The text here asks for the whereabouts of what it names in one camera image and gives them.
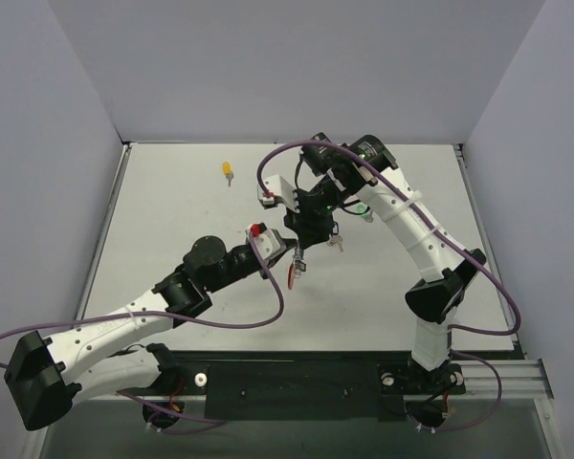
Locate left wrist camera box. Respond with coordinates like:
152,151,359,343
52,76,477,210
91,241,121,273
246,223,287,262

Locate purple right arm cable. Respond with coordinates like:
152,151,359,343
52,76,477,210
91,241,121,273
256,141,522,436

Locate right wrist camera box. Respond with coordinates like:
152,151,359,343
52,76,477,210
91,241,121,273
257,175,299,213

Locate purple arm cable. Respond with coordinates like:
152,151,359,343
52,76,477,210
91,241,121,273
256,141,522,436
0,236,286,436

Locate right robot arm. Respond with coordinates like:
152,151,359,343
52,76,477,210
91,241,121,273
260,133,486,391

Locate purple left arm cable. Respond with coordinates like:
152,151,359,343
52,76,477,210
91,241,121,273
0,236,286,436

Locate key with blue tag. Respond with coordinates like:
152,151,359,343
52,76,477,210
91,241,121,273
294,253,306,271

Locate key with green tag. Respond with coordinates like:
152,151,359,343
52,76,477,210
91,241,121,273
356,204,373,223

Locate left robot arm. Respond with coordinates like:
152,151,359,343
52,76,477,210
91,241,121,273
4,224,297,431

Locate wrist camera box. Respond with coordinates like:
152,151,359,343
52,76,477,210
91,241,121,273
246,223,287,262
257,175,299,213

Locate keys with black tags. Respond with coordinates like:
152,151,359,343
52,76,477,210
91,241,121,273
326,222,343,252

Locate metal key organiser red handle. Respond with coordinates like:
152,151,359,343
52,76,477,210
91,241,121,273
287,246,306,290

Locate aluminium front rail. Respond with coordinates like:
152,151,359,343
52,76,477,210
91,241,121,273
458,360,554,400

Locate key with yellow tag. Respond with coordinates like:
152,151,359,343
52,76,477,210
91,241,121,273
222,162,233,186

